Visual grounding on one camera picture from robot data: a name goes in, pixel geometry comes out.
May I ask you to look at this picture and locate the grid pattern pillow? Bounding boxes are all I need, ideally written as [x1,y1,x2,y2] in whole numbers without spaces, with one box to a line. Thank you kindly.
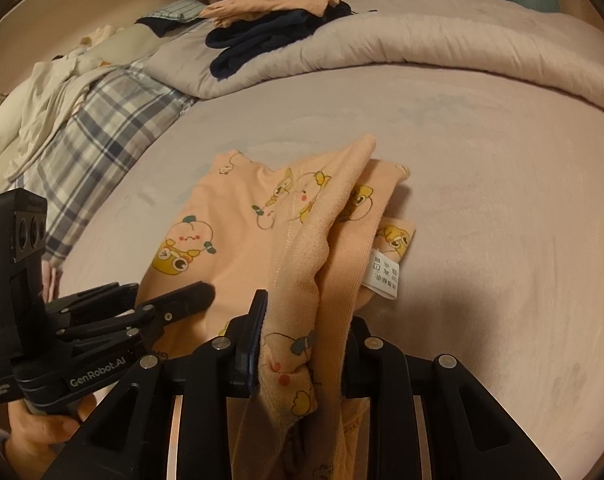
[136,0,207,37]

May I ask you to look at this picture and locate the folded orange clothes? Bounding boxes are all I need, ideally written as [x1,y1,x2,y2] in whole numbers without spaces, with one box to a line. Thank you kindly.
[202,0,339,28]

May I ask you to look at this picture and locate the white cloth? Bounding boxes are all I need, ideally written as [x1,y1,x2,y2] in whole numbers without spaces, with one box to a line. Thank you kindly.
[0,55,107,173]

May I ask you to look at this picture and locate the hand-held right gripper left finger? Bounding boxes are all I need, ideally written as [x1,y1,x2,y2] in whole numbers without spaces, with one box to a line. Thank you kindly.
[42,289,269,480]

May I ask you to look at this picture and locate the dark navy clothes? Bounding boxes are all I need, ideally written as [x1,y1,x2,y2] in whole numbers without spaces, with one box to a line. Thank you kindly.
[207,0,353,81]

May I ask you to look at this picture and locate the person's left hand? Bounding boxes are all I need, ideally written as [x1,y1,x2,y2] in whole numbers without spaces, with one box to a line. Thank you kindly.
[6,394,98,472]

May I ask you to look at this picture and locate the grey quilt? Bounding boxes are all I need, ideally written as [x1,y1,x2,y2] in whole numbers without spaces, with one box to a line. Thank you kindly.
[146,0,604,123]

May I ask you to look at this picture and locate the orange cartoon print shirt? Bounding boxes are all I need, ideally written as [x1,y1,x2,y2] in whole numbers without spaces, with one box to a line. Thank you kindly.
[142,132,417,480]

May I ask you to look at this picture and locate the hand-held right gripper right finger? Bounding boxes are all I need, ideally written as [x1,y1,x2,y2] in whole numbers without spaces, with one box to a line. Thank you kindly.
[342,316,569,480]

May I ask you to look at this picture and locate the plaid bed cover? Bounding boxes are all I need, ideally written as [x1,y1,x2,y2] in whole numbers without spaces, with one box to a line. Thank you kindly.
[22,20,197,266]

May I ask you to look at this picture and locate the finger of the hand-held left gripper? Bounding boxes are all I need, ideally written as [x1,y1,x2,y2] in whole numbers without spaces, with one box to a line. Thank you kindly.
[44,282,141,318]
[134,281,216,343]

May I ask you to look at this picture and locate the bed with pale sheet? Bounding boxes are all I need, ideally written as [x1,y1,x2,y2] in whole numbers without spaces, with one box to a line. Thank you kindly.
[56,77,604,480]

